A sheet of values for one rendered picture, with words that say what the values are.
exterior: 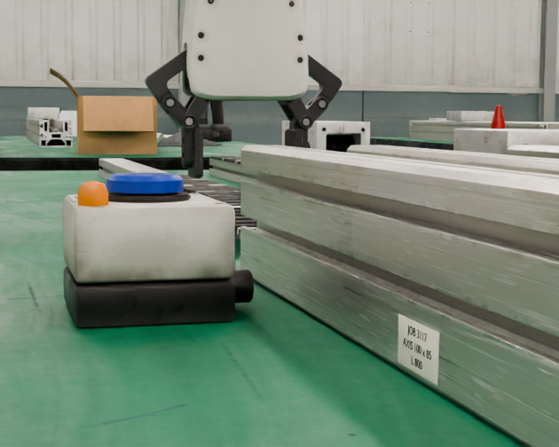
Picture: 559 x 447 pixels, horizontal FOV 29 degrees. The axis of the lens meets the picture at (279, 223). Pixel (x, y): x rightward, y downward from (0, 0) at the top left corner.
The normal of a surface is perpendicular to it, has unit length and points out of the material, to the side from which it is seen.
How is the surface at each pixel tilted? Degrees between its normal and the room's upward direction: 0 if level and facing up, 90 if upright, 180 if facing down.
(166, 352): 0
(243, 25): 91
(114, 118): 68
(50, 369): 0
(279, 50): 92
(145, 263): 90
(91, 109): 63
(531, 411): 90
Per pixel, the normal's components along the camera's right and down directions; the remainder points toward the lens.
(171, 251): 0.26, 0.10
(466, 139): -0.96, 0.02
